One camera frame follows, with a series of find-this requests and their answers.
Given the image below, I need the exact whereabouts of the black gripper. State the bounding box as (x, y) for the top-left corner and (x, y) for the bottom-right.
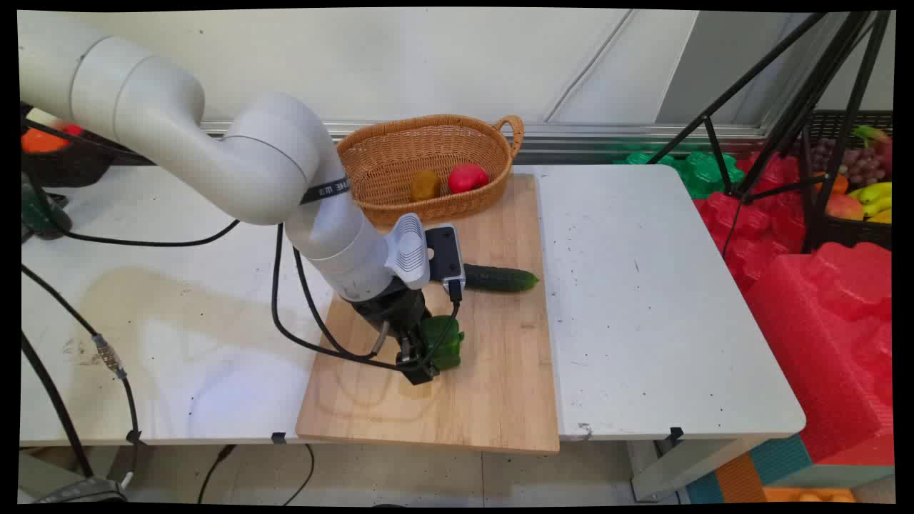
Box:
(350, 280), (438, 386)

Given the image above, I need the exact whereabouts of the green bell pepper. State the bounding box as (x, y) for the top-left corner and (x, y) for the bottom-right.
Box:
(420, 316), (466, 371)

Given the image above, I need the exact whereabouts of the brown yellow round fruit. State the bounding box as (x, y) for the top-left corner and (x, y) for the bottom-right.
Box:
(410, 169), (442, 201)

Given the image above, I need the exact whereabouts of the wooden cutting board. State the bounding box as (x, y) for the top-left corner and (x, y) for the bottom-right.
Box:
(296, 173), (561, 455)

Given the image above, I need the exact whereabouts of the long dark green cucumber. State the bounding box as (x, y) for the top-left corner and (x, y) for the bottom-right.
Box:
(463, 263), (539, 293)

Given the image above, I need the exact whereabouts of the red round fruit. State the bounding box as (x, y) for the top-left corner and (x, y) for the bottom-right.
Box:
(448, 163), (490, 195)

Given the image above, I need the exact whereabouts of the oval wicker basket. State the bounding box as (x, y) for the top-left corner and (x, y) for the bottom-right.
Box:
(336, 114), (525, 229)

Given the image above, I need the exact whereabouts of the grey floor device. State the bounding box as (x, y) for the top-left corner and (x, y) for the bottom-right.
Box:
(34, 477), (128, 504)

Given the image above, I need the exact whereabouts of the green foam packing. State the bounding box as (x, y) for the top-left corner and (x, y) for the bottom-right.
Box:
(614, 150), (745, 199)

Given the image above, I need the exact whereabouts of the dark woven basket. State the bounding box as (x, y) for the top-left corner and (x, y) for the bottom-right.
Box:
(20, 107), (115, 188)

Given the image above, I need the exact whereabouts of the dark green clamp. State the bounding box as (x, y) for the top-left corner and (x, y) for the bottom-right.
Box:
(21, 171), (72, 241)

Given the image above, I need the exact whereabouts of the red foam packing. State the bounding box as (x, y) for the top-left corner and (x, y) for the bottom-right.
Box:
(693, 151), (893, 465)

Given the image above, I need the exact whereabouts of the black plastic crate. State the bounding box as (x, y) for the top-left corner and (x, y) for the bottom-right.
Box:
(800, 111), (893, 251)

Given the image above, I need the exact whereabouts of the orange pink peach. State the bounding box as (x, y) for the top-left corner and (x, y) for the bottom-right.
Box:
(826, 193), (865, 221)

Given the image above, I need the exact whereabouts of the purple grape bunch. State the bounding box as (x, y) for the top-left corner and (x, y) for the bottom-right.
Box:
(814, 138), (888, 186)

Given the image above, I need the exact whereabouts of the black tripod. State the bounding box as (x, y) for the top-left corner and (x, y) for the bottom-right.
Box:
(646, 11), (893, 254)

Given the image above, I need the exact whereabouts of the yellow green banana bunch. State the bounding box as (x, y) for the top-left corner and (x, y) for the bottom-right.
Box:
(848, 182), (893, 223)

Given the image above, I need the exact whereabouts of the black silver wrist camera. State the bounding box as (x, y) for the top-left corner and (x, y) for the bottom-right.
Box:
(425, 223), (466, 302)

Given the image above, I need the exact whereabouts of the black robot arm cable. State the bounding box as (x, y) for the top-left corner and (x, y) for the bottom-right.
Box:
(61, 218), (463, 373)

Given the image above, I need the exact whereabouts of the thin black floor cable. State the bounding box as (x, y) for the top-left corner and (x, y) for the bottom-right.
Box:
(198, 444), (316, 506)

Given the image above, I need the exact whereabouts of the black printed arm strap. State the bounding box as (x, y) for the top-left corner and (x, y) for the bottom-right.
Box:
(300, 177), (351, 206)

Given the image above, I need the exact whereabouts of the black cable with metal connector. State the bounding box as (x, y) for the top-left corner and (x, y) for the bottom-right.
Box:
(21, 264), (141, 488)

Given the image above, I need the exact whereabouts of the thick black cable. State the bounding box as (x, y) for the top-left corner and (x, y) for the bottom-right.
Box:
(21, 332), (95, 478)

